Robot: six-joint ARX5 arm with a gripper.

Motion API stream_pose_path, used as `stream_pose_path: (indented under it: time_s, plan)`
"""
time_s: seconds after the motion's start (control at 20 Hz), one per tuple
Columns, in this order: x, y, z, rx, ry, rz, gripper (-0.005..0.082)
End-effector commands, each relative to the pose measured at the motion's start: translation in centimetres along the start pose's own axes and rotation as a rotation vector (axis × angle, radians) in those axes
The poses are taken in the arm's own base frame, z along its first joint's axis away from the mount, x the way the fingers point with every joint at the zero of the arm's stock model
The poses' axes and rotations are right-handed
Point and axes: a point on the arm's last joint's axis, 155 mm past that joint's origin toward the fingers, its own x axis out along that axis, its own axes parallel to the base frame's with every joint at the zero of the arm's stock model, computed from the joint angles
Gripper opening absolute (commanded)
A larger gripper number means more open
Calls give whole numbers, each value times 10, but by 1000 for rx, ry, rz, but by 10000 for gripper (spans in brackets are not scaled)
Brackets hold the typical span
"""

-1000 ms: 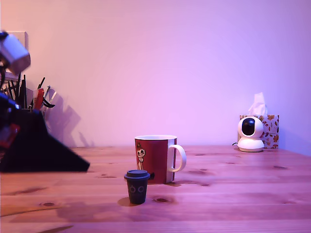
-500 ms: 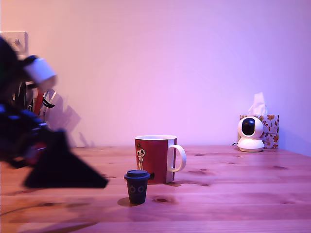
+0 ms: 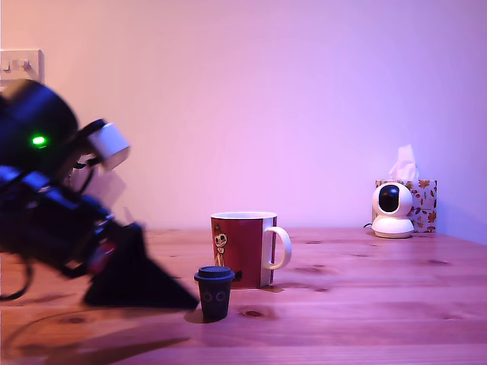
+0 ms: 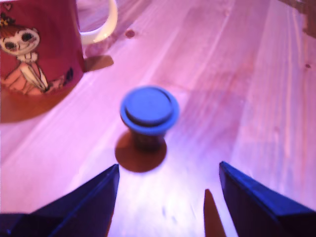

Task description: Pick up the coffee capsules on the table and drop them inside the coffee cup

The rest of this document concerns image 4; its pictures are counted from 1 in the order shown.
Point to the dark grey coffee capsule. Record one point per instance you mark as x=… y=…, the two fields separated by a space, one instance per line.
x=148 y=108

